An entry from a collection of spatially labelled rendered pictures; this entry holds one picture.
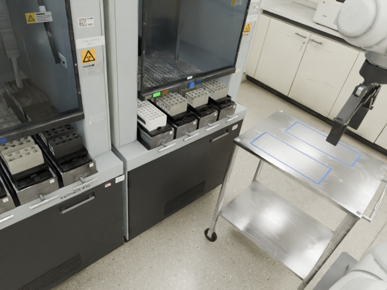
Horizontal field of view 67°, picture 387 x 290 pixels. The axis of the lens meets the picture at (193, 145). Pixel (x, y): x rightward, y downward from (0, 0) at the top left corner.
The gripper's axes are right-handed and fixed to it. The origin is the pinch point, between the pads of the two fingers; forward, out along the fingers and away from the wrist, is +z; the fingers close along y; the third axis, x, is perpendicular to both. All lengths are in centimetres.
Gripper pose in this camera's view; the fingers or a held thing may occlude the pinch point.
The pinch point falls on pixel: (343, 132)
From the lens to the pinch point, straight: 92.3
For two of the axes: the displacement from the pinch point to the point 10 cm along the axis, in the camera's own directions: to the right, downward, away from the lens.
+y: 7.4, -3.4, 5.8
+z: -1.3, 7.7, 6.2
